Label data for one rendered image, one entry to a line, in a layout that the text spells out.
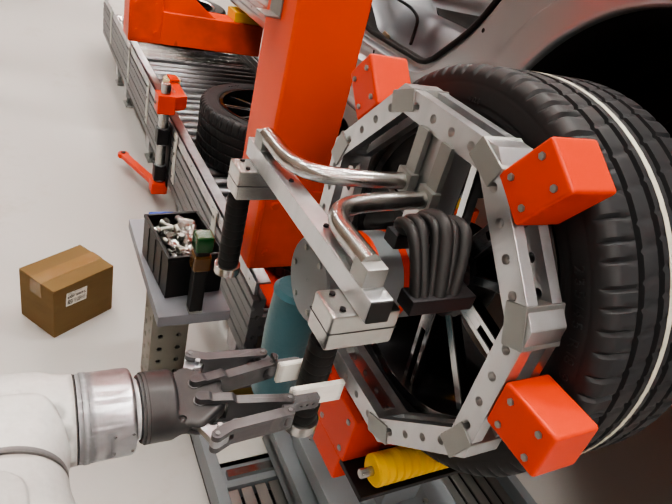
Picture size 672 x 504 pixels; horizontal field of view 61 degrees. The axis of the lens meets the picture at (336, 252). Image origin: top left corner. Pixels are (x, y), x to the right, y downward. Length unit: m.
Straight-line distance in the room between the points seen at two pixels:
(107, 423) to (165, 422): 0.06
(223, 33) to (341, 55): 2.01
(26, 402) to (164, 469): 1.07
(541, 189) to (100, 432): 0.52
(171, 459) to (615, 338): 1.21
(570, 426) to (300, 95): 0.83
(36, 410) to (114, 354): 1.33
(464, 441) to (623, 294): 0.28
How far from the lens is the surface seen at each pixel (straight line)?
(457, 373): 0.97
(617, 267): 0.73
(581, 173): 0.67
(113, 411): 0.60
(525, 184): 0.69
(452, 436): 0.83
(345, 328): 0.63
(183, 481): 1.61
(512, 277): 0.70
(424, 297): 0.63
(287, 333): 1.01
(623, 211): 0.76
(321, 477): 1.39
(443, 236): 0.65
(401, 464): 1.06
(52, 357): 1.91
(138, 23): 3.12
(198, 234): 1.25
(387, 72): 0.98
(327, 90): 1.26
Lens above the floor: 1.32
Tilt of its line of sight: 31 degrees down
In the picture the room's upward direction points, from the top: 16 degrees clockwise
